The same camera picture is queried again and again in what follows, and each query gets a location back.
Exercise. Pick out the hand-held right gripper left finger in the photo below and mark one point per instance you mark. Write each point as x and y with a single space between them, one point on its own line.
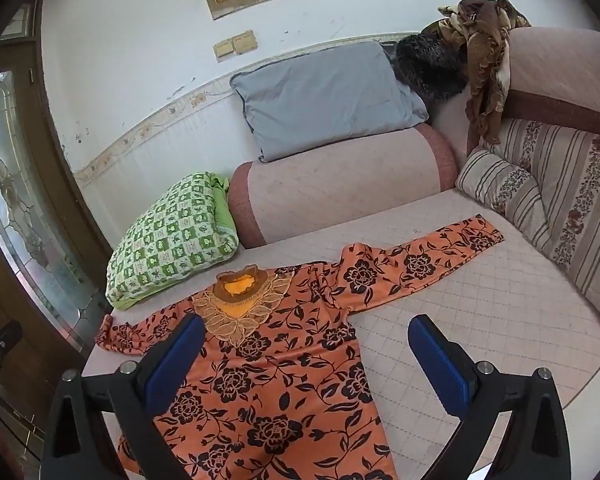
172 366

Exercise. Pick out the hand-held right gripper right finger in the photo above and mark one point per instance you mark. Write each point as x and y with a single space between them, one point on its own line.
441 366

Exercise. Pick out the orange floral pillow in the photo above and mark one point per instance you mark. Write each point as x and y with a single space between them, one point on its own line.
280 360

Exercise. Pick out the pink quilted sofa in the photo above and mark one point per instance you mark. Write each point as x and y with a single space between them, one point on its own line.
480 300

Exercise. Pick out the green white checkered pillow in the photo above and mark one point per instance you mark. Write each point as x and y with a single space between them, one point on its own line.
170 240

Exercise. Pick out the wooden door with glass pane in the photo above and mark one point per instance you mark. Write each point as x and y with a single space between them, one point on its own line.
25 200

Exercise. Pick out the small striped floral cushion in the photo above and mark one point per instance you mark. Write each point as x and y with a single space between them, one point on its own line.
505 190

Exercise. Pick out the pink sofa bolster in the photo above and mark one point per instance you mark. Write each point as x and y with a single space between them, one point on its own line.
340 180

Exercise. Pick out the large striped floral cushion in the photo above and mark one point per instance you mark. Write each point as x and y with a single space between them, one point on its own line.
575 200

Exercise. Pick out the grey pillow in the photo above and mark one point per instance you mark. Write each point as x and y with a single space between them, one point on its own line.
325 95

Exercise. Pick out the dark furry cloth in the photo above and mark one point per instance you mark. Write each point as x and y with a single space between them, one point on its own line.
430 67

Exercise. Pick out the brown patterned scarf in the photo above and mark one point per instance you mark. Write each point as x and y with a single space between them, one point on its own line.
485 60

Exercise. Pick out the beige wall switch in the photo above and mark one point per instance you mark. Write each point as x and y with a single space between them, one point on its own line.
224 50
244 42

